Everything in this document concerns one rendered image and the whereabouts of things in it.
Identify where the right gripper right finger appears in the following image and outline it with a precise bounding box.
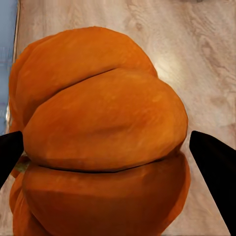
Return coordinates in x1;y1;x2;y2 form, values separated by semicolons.
189;131;236;236

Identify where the pumpkin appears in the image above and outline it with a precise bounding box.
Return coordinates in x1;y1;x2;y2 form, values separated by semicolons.
9;26;191;236

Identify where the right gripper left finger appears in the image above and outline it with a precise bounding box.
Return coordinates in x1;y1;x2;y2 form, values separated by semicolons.
0;131;24;189

